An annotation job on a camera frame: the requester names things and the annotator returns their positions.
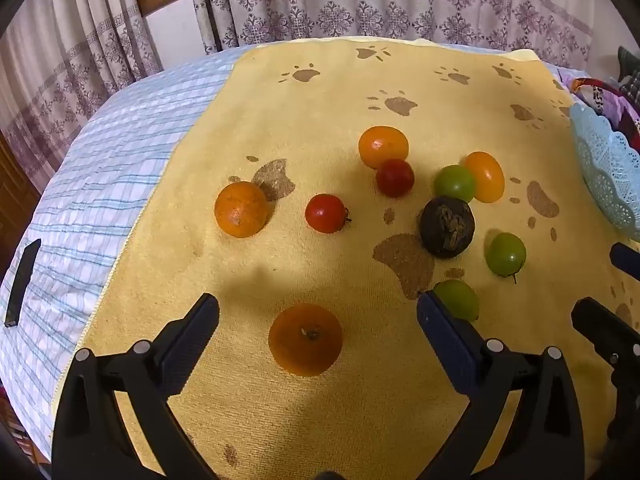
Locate red tomato with stem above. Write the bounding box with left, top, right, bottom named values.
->
left=304, top=193, right=352, bottom=234

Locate colourful patterned pillow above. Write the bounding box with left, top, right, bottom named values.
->
left=555, top=69, right=640, bottom=148

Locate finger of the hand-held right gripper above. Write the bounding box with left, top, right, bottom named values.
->
left=571, top=297, right=640, bottom=391
left=610, top=242, right=640, bottom=280

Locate yellow paw-print towel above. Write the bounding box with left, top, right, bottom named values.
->
left=52, top=35, right=640, bottom=480

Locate green round fruit with stalk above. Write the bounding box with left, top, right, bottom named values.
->
left=484, top=232, right=527, bottom=284

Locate rough-skinned orange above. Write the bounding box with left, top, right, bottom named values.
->
left=214, top=181, right=271, bottom=239

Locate purple patterned curtain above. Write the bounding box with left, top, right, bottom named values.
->
left=0, top=0, right=613, bottom=196

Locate dark green cloth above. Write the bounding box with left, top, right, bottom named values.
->
left=616, top=46, right=640, bottom=81

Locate light blue lattice plastic basket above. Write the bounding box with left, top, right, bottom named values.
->
left=569, top=102, right=640, bottom=243

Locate orange with stem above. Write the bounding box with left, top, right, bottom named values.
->
left=268, top=303, right=344, bottom=377

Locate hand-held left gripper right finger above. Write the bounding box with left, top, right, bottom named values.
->
left=415, top=290, right=585, bottom=480

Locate oval yellow-orange fruit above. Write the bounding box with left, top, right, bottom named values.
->
left=463, top=151, right=506, bottom=204

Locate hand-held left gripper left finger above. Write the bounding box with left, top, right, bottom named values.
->
left=52, top=293, right=221, bottom=480

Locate blue plaid bed sheet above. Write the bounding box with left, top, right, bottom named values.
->
left=0, top=45, right=261, bottom=466

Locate black remote control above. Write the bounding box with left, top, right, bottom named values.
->
left=4, top=239, right=42, bottom=329

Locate round smooth orange fruit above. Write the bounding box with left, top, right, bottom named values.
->
left=358, top=126, right=410, bottom=170

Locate dark checked pillow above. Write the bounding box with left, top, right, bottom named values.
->
left=619, top=67, right=640, bottom=103

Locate dark wrinkled passion fruit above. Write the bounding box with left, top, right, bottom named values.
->
left=419, top=196, right=476, bottom=260

